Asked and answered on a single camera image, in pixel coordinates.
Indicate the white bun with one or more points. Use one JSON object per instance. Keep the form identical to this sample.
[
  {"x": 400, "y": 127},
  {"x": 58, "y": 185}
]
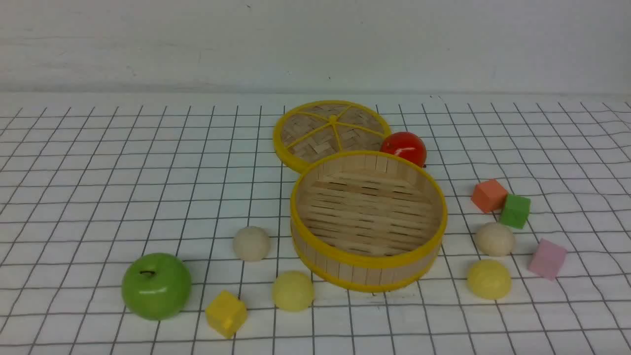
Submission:
[
  {"x": 495, "y": 239},
  {"x": 251, "y": 243}
]

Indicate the yellow bun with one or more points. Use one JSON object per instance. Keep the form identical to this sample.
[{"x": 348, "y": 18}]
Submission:
[
  {"x": 489, "y": 279},
  {"x": 293, "y": 291}
]

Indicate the woven bamboo steamer lid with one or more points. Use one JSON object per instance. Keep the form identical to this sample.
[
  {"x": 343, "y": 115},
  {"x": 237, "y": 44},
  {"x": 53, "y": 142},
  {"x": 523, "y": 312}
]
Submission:
[{"x": 313, "y": 131}]

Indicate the bamboo steamer tray yellow rim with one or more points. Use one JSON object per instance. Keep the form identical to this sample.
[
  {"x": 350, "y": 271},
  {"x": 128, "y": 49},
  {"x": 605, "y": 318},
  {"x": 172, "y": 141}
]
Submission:
[{"x": 367, "y": 221}]

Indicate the red tomato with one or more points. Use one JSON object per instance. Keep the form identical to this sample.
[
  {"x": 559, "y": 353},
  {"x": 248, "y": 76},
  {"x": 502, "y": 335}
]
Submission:
[{"x": 406, "y": 145}]

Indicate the yellow cube block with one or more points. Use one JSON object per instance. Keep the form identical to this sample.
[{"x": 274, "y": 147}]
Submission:
[{"x": 226, "y": 314}]

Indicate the orange cube block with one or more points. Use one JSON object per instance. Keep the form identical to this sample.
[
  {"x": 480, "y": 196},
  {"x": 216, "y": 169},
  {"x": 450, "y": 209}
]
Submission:
[{"x": 489, "y": 196}]

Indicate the green apple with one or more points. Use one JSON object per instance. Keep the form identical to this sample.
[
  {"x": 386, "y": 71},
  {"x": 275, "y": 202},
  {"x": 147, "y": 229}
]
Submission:
[{"x": 156, "y": 286}]

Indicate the green cube block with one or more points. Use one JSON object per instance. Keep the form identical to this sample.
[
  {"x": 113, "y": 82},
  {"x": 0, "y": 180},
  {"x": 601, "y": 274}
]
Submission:
[{"x": 515, "y": 212}]

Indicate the pink cube block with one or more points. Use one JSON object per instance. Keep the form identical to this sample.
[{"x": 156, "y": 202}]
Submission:
[{"x": 547, "y": 260}]

